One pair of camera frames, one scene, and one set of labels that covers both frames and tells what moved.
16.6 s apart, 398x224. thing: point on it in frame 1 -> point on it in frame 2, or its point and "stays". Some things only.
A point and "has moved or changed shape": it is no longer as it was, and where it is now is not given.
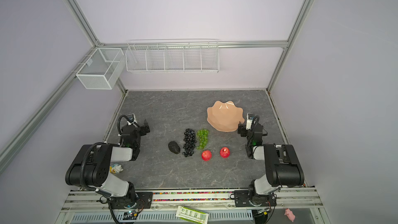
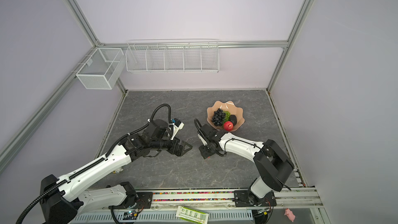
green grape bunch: [202, 134] has moved or changed shape
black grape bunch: [189, 141] -> [217, 117]
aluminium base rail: [298, 199] stays
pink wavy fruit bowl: [225, 117] stays
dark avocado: [174, 147] has moved or changed shape
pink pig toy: [289, 214] stays
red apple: [206, 155] has moved or changed shape
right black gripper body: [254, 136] -> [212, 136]
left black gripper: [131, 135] -> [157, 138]
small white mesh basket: [102, 69] stays
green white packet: [192, 215] stays
